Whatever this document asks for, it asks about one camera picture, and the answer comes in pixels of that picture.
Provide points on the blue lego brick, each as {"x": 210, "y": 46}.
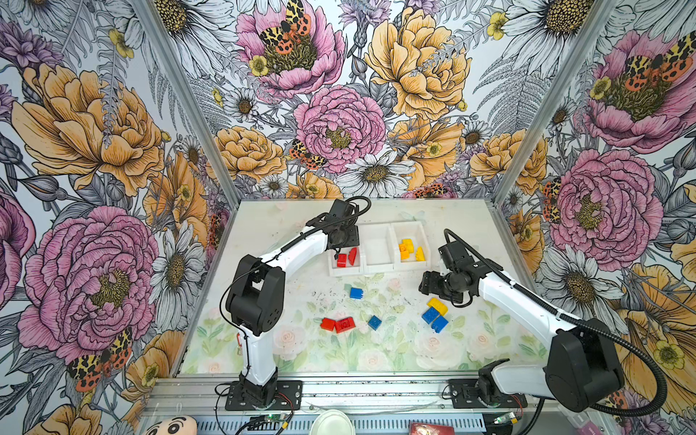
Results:
{"x": 439, "y": 324}
{"x": 430, "y": 315}
{"x": 356, "y": 293}
{"x": 374, "y": 322}

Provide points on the yellow lego brick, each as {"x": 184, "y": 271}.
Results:
{"x": 439, "y": 306}
{"x": 404, "y": 252}
{"x": 420, "y": 255}
{"x": 409, "y": 244}

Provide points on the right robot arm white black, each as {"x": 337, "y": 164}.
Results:
{"x": 581, "y": 367}

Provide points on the red lego brick small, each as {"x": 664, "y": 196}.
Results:
{"x": 328, "y": 324}

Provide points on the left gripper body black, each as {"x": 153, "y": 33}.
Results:
{"x": 350, "y": 237}

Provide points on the red box at bottom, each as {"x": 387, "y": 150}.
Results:
{"x": 422, "y": 428}

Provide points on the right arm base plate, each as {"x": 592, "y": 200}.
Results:
{"x": 469, "y": 393}

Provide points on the white three-compartment container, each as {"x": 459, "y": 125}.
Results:
{"x": 378, "y": 252}

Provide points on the clear plastic container corner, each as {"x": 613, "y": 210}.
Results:
{"x": 581, "y": 422}

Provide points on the cartoon face plush toy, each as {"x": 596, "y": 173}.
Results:
{"x": 178, "y": 425}

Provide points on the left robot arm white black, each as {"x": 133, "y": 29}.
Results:
{"x": 254, "y": 301}

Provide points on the aluminium frame rail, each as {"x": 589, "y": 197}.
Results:
{"x": 351, "y": 393}

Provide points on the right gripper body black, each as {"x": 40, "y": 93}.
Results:
{"x": 446, "y": 285}

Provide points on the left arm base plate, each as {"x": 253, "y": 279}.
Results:
{"x": 288, "y": 394}

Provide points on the red lego brick long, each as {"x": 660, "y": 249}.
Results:
{"x": 352, "y": 256}

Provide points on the white round bowl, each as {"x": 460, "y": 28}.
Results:
{"x": 332, "y": 422}

